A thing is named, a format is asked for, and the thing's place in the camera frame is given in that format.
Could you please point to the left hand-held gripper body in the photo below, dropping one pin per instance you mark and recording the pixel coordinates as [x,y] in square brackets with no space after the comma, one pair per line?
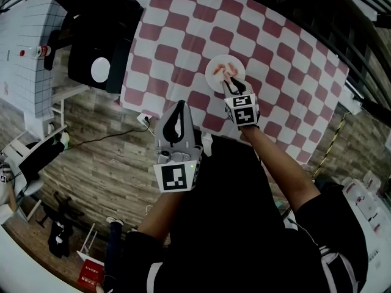
[174,177]

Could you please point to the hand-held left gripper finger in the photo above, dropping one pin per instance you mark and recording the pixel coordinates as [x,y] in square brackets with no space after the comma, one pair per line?
[166,127]
[187,133]

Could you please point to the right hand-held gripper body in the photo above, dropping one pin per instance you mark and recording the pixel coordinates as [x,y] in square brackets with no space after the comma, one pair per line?
[244,114]

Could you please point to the white round plate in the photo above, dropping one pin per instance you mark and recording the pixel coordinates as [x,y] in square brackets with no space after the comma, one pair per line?
[212,78]

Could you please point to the person's right forearm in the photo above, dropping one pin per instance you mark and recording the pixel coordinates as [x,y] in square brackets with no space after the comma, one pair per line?
[281,169]

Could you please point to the person's left forearm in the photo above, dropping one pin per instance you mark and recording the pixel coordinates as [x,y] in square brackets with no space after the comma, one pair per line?
[162,215]

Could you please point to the white power socket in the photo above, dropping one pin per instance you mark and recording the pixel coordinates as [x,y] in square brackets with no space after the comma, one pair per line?
[143,119]

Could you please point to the red white checkered cloth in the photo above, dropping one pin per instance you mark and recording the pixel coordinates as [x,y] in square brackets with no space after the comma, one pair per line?
[198,35]

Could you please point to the person's black jacket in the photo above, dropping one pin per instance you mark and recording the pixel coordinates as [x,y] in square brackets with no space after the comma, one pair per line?
[232,224]

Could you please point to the person's left leg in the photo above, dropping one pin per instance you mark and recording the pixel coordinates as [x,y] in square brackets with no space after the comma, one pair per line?
[115,233]

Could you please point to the white round disc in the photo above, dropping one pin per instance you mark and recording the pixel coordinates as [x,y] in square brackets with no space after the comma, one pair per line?
[100,69]

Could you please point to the yellow black striped tape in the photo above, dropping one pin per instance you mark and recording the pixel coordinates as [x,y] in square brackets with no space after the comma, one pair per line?
[331,145]

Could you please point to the black equipment with white disc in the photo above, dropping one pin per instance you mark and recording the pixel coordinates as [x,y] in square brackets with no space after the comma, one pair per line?
[91,26]

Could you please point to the red and white box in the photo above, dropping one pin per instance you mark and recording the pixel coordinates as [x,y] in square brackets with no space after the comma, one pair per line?
[91,273]

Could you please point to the black floor stand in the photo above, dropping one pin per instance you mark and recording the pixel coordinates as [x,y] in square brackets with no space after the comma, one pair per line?
[59,233]

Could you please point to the white box red label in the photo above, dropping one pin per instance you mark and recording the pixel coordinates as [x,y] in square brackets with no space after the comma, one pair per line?
[359,195]
[372,180]
[378,221]

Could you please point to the clear bottle red label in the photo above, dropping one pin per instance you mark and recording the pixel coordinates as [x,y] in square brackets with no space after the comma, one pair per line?
[36,51]

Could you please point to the white gridded table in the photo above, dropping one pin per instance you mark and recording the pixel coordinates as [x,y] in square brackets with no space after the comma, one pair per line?
[27,41]

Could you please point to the white side table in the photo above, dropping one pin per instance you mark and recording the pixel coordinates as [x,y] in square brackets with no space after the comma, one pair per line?
[375,255]

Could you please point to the white metal frame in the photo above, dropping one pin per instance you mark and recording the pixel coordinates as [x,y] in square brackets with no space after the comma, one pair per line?
[58,108]

